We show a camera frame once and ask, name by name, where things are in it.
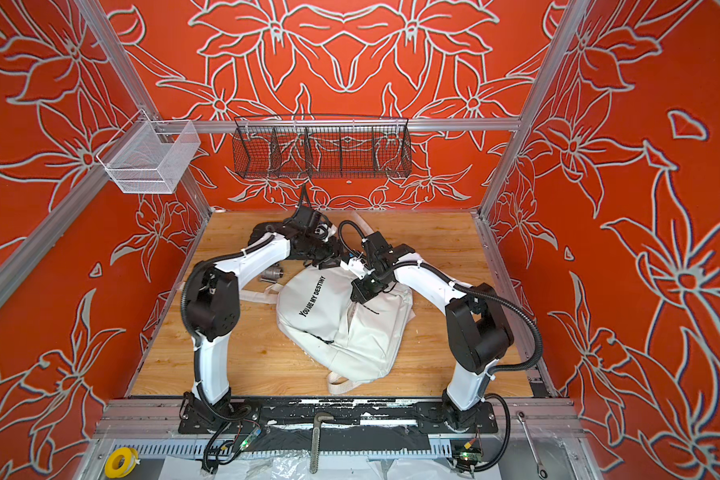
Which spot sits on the steel ball valve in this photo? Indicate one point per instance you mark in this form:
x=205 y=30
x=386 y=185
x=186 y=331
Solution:
x=272 y=274

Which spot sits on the white student backpack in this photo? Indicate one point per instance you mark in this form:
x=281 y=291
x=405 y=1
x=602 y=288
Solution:
x=358 y=343

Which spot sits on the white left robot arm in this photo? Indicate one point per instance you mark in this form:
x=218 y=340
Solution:
x=210 y=300

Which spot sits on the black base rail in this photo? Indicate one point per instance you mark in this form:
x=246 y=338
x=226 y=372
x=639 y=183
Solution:
x=426 y=414

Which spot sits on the white wire wall basket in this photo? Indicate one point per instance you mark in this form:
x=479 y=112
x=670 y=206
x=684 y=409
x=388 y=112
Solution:
x=143 y=161

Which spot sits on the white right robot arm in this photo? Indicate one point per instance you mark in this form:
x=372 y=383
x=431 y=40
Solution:
x=478 y=331

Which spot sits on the black wire wall basket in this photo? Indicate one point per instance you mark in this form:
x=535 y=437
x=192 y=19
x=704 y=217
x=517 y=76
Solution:
x=323 y=147

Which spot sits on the steel wrench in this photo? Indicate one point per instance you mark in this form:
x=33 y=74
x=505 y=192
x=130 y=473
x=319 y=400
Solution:
x=542 y=472

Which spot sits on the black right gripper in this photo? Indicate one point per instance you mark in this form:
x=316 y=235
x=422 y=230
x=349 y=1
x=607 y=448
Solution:
x=362 y=295

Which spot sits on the metal clamp handle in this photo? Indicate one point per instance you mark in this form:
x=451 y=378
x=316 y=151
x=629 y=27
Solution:
x=319 y=420

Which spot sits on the yellow tape roll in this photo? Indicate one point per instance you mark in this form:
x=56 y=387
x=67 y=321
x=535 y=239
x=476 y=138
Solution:
x=121 y=462

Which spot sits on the black plastic tool case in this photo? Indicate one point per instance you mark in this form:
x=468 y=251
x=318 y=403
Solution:
x=261 y=229

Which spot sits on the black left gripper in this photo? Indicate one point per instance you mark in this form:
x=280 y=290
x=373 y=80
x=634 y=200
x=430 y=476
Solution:
x=333 y=255

